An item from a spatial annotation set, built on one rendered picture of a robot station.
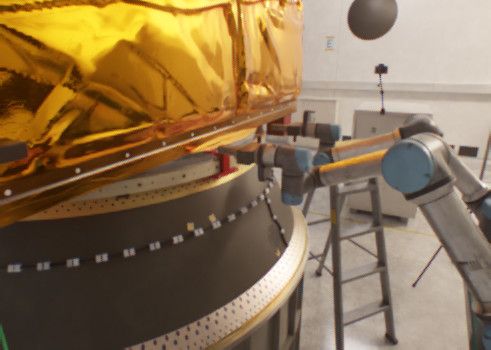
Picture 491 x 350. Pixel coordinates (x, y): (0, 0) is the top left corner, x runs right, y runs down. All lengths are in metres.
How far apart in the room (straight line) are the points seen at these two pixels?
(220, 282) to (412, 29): 7.79
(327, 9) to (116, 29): 8.04
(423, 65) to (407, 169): 7.70
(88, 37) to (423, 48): 8.01
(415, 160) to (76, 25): 0.78
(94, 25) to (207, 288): 0.88
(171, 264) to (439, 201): 0.82
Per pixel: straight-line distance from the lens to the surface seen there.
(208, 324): 1.22
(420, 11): 8.54
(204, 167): 1.17
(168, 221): 1.15
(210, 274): 1.21
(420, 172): 0.79
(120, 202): 1.13
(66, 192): 0.85
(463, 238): 0.85
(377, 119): 4.52
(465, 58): 8.54
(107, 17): 0.86
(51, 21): 0.77
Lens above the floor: 2.05
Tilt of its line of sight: 17 degrees down
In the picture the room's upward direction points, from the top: straight up
